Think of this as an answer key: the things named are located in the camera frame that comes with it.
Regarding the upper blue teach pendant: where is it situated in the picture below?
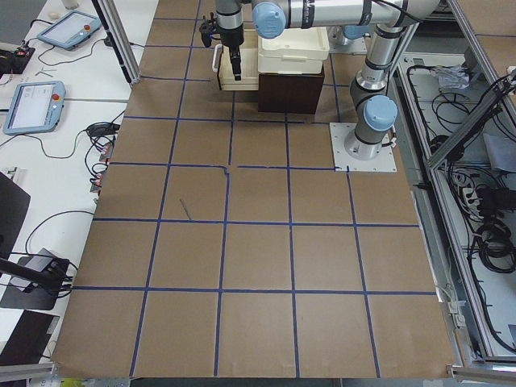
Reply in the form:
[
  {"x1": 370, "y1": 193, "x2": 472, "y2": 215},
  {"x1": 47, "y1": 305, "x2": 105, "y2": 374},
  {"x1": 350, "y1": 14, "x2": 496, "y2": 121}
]
[{"x1": 36, "y1": 10, "x2": 101, "y2": 50}]

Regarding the white drawer handle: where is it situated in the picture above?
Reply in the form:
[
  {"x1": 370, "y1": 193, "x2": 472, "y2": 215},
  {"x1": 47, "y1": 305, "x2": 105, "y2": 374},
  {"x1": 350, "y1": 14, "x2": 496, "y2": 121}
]
[{"x1": 211, "y1": 44, "x2": 223, "y2": 73}]

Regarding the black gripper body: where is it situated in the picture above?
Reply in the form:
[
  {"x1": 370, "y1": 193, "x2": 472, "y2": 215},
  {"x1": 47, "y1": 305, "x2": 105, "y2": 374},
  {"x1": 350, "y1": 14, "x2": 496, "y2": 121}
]
[{"x1": 218, "y1": 25, "x2": 243, "y2": 51}]

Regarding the blue teach pendant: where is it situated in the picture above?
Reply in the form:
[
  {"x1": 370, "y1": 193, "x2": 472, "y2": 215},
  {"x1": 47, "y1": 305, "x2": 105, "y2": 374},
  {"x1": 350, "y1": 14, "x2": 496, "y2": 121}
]
[
  {"x1": 2, "y1": 81, "x2": 66, "y2": 135},
  {"x1": 36, "y1": 10, "x2": 101, "y2": 50}
]

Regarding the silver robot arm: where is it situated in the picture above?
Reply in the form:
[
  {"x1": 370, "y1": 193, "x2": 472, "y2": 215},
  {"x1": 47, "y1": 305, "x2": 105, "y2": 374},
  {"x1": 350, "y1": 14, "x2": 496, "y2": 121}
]
[{"x1": 250, "y1": 1, "x2": 438, "y2": 160}]

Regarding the brown paper table cover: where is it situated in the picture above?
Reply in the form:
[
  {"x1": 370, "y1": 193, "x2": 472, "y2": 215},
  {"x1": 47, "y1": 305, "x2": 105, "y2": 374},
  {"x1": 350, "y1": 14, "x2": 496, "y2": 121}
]
[{"x1": 52, "y1": 1, "x2": 454, "y2": 378}]

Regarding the light wooden drawer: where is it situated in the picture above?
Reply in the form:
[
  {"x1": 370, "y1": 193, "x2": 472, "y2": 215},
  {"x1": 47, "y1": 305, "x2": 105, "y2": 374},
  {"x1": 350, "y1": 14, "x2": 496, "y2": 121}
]
[{"x1": 216, "y1": 30, "x2": 260, "y2": 92}]

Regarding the white plastic tray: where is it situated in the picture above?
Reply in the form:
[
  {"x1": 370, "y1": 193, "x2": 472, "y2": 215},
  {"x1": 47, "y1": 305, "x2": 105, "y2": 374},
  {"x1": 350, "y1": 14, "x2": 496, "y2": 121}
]
[{"x1": 258, "y1": 27, "x2": 330, "y2": 75}]

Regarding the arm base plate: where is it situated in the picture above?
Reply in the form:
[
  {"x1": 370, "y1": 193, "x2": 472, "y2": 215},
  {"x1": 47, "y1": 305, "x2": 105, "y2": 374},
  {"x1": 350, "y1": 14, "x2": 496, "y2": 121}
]
[{"x1": 330, "y1": 123, "x2": 397, "y2": 173}]

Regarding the aluminium frame post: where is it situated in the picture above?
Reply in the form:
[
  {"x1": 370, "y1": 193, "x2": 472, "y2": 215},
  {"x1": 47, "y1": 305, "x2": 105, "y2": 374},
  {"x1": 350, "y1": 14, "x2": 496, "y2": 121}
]
[{"x1": 92, "y1": 0, "x2": 140, "y2": 85}]

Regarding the lower blue teach pendant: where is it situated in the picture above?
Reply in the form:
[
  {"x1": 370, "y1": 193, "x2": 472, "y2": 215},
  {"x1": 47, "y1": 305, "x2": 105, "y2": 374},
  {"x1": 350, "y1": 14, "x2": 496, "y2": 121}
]
[{"x1": 2, "y1": 81, "x2": 66, "y2": 135}]

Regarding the dark brown wooden cabinet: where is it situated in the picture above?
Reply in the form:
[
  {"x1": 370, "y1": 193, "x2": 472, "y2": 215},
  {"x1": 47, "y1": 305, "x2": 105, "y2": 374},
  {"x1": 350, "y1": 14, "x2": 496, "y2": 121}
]
[{"x1": 258, "y1": 69, "x2": 325, "y2": 114}]

